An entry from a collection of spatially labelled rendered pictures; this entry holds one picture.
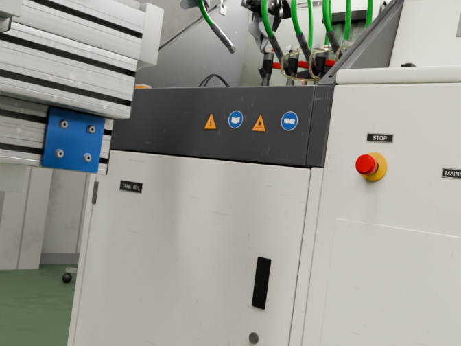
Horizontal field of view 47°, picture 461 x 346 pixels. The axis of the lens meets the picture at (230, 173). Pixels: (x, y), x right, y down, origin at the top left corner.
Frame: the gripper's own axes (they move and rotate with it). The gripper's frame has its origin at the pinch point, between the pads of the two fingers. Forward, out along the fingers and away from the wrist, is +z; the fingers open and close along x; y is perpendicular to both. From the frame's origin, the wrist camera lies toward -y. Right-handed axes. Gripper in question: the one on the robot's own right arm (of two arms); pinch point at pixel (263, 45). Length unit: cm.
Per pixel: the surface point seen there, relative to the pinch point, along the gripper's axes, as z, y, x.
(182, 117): 23.6, 23.0, -3.5
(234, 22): -16.9, -23.7, -30.8
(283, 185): 37, 23, 27
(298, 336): 64, 23, 35
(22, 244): 94, -88, -243
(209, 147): 30.1, 23.0, 6.2
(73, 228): 85, -136, -256
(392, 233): 43, 23, 50
